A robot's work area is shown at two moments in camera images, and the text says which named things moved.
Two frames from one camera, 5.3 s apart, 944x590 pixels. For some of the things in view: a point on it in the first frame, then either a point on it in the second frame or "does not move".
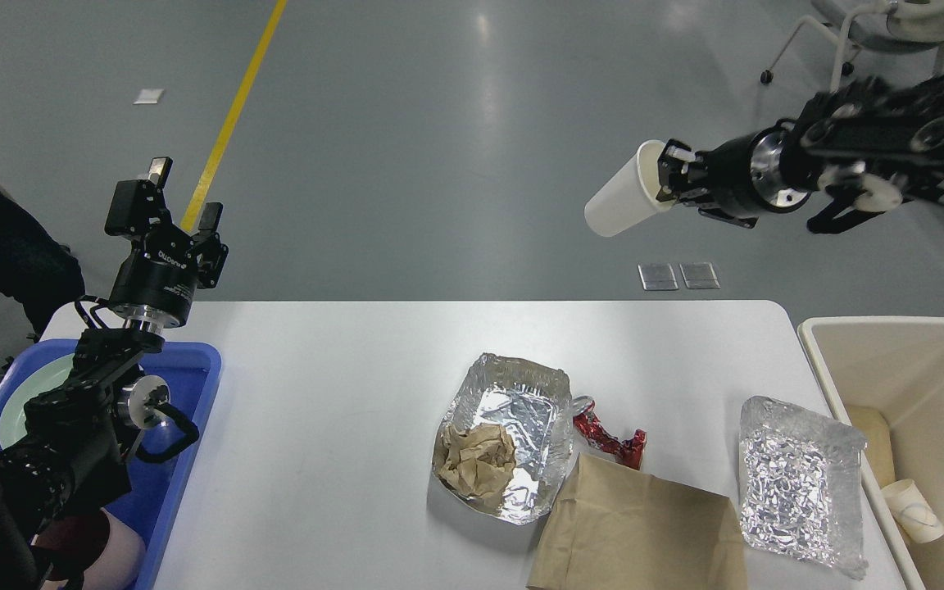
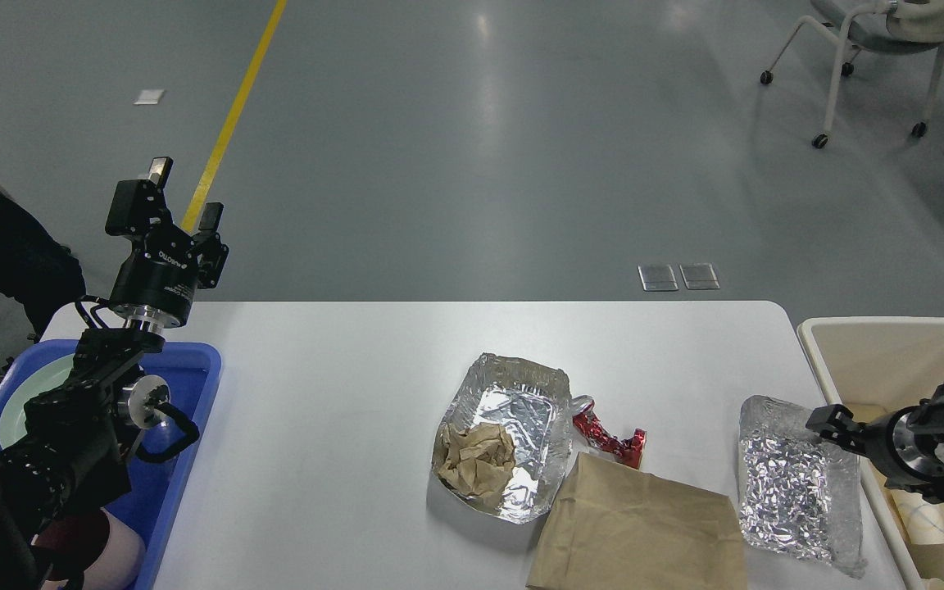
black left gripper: x=156 y=283 does not move
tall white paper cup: x=630 y=193 to x=933 y=583
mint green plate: x=35 y=380 does not move
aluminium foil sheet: x=800 y=485 does not move
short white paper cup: x=909 y=509 does not move
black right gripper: x=752 y=174 to x=873 y=439
